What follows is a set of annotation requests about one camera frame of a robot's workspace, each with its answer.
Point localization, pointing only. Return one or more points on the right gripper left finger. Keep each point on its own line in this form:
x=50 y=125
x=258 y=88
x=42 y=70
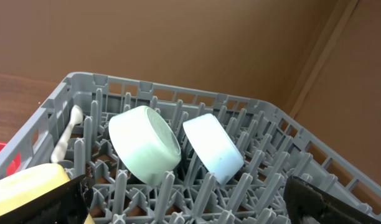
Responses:
x=68 y=203

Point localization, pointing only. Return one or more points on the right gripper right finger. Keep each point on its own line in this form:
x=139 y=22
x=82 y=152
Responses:
x=304 y=200

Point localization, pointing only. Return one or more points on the yellow plastic cup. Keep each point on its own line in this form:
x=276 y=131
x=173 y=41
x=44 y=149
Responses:
x=28 y=184

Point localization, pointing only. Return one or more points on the white plastic spoon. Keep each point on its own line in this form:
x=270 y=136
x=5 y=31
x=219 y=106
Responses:
x=76 y=117

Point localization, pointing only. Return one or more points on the green bowl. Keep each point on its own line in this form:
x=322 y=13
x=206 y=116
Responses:
x=145 y=144

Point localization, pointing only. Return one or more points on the blue bowl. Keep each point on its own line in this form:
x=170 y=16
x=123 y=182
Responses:
x=214 y=147

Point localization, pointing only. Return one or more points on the grey dishwasher rack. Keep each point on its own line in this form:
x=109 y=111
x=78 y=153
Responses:
x=273 y=146

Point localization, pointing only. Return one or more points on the red serving tray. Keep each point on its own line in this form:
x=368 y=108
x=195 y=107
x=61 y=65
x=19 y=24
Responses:
x=8 y=165

